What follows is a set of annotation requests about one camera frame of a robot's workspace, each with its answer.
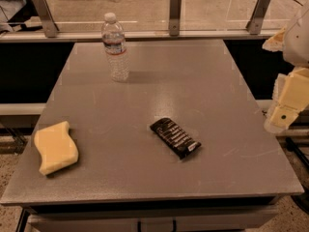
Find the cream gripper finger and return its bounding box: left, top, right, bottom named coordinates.
left=264, top=67, right=309, bottom=133
left=262, top=27, right=286, bottom=52

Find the black rxbar chocolate wrapper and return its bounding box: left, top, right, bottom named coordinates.
left=150, top=118, right=201, bottom=160

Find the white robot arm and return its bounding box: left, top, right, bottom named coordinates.
left=263, top=3, right=309, bottom=133

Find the yellow curved sponge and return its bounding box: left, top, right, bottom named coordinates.
left=34, top=121, right=79, bottom=176

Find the grey cabinet under table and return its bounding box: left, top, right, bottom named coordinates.
left=17, top=197, right=277, bottom=232

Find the clear plastic water bottle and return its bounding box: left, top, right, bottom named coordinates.
left=101, top=13, right=129, bottom=82

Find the right metal bracket post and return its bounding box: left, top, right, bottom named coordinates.
left=246, top=0, right=271, bottom=35

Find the metal bracket post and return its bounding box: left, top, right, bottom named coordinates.
left=169, top=0, right=182, bottom=37
left=246, top=0, right=271, bottom=35
left=32, top=0, right=59, bottom=38

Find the middle metal bracket post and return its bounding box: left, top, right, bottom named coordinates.
left=169, top=0, right=182, bottom=37

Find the left metal bracket post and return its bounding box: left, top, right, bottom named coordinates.
left=32, top=0, right=59, bottom=38

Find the metal rail behind table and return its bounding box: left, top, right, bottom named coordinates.
left=0, top=29, right=278, bottom=44

